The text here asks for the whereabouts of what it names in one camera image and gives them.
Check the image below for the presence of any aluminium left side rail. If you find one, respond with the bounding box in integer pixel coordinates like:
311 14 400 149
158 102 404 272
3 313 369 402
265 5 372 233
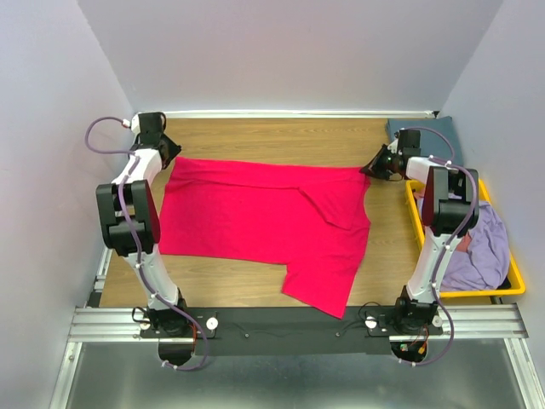
87 118 146 308

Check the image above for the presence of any aluminium rail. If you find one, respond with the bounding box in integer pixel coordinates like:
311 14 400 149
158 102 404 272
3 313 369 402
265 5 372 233
87 118 146 308
68 304 528 343

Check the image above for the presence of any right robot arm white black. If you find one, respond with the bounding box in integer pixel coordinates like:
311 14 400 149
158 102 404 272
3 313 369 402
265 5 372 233
361 145 479 334

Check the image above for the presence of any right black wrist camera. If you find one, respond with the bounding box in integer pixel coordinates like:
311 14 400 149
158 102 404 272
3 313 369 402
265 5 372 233
396 129 422 159

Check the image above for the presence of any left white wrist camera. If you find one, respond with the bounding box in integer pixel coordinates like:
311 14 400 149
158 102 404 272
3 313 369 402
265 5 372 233
121 113 141 135

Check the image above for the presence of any pink garment in bin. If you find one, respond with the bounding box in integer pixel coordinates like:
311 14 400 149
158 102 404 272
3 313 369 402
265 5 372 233
456 232 472 253

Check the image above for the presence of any aluminium front rail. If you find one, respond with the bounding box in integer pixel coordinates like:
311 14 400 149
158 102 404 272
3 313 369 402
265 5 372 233
68 304 528 343

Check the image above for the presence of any folded grey-blue t shirt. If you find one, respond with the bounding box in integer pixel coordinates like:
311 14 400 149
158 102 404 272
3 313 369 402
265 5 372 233
385 117 465 165

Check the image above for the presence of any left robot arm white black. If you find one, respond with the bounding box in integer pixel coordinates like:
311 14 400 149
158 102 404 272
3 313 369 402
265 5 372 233
95 130 190 337

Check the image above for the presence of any lavender t shirt in bin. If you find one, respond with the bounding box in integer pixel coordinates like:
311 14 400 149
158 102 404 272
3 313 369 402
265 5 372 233
440 200 510 292

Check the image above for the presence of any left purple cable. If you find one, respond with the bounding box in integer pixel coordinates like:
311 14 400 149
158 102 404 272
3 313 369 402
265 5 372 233
85 116 210 372

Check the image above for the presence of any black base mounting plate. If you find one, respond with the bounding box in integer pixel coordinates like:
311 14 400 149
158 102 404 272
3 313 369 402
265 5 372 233
137 302 443 359

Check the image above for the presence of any red t shirt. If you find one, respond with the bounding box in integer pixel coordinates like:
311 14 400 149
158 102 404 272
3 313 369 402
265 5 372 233
159 158 370 319

